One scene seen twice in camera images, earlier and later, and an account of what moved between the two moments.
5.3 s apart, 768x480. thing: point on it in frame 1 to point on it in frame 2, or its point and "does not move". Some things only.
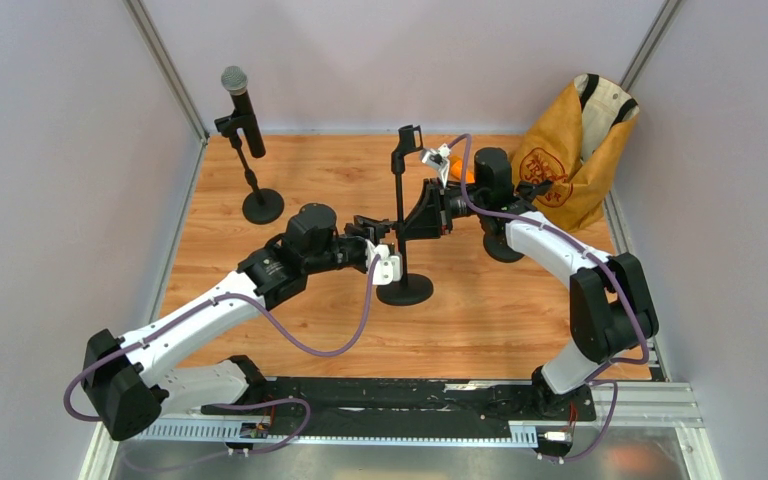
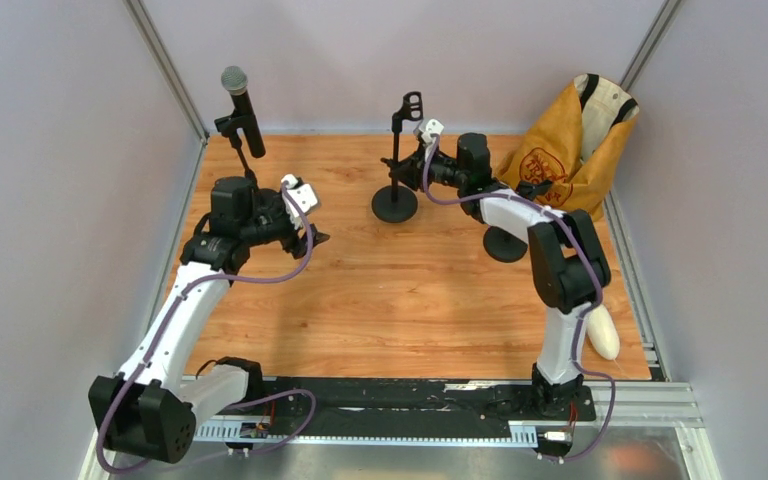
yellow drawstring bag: x=575 y=139 does not move
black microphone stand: x=410 y=290 to x=396 y=203
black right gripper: x=424 y=221 to x=410 y=170
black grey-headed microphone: x=234 y=80 does not move
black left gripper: x=367 y=226 to x=294 y=244
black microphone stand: x=495 y=240 does not move
